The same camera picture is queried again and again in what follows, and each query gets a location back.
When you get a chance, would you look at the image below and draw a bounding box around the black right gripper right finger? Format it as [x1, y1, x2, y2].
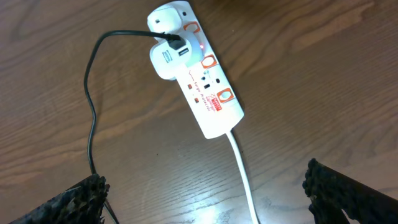
[302, 158, 397, 224]

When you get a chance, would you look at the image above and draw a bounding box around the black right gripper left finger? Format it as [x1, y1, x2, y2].
[10, 174, 109, 224]

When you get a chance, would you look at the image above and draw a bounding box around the black charger cable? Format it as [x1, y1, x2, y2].
[83, 29, 185, 224]

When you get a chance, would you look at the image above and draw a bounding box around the white USB charger adapter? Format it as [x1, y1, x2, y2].
[149, 31, 204, 80]

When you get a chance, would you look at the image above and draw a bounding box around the white power strip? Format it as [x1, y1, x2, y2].
[147, 1, 244, 139]

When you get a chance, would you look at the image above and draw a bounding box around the white power strip cord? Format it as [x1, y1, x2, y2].
[225, 130, 260, 224]

